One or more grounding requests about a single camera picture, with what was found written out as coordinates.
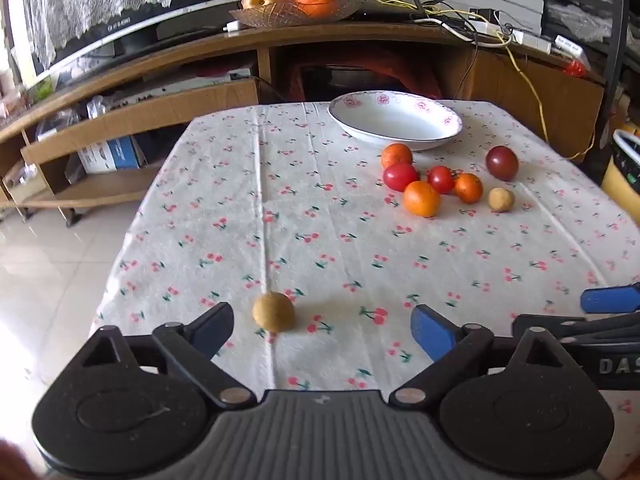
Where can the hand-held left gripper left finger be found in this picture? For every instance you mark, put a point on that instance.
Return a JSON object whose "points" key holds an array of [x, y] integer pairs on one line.
{"points": [[214, 329]]}

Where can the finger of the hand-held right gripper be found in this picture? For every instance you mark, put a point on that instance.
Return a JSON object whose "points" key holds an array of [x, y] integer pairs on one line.
{"points": [[575, 324], [610, 300]]}

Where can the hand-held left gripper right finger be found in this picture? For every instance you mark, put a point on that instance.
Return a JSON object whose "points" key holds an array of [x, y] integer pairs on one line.
{"points": [[429, 330]]}

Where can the round brown longan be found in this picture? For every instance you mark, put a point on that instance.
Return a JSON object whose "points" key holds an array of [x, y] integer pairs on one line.
{"points": [[273, 312]]}

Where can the white floral bowl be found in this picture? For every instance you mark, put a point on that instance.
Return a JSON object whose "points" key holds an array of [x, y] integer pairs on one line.
{"points": [[395, 121]]}

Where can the yellow waste bin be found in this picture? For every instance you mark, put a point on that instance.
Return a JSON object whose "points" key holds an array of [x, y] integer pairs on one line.
{"points": [[622, 170]]}

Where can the large orange tangerine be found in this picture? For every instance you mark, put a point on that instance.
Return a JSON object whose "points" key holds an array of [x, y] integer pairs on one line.
{"points": [[421, 199]]}

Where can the cherry print tablecloth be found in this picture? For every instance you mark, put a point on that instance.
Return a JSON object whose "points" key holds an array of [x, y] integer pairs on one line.
{"points": [[325, 240]]}

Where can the small tan potato right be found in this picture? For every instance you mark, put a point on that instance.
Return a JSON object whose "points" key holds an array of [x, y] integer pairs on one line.
{"points": [[501, 199]]}

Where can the small orange tangerine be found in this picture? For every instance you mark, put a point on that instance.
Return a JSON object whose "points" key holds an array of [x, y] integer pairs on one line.
{"points": [[469, 188], [396, 155]]}

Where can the small red cherry tomato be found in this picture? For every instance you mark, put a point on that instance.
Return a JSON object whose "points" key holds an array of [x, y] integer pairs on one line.
{"points": [[440, 179]]}

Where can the large red cherry tomato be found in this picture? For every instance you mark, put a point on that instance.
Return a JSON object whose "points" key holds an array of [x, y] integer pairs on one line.
{"points": [[400, 176]]}

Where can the dark purple plum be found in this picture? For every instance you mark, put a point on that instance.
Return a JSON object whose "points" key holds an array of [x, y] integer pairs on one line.
{"points": [[501, 162]]}

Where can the blue white cardboard box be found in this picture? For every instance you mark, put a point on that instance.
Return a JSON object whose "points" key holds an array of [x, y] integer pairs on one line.
{"points": [[111, 154]]}

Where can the wooden television stand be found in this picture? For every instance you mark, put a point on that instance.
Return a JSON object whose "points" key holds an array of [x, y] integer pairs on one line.
{"points": [[165, 105]]}

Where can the silver set-top box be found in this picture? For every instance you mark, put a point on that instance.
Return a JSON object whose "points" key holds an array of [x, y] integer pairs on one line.
{"points": [[175, 87]]}

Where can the red cloth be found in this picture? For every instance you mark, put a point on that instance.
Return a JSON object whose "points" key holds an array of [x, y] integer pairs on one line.
{"points": [[395, 72]]}

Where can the white power strip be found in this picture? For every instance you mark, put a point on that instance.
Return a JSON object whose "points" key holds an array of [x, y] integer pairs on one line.
{"points": [[520, 37]]}

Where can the black shelf rack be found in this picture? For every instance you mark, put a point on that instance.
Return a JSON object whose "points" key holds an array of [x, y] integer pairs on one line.
{"points": [[600, 20]]}

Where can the small white charger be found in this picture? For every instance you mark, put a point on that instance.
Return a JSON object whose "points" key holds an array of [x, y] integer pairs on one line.
{"points": [[232, 26]]}

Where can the glass fruit dish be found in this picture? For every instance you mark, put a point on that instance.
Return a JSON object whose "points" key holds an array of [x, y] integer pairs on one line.
{"points": [[295, 14]]}

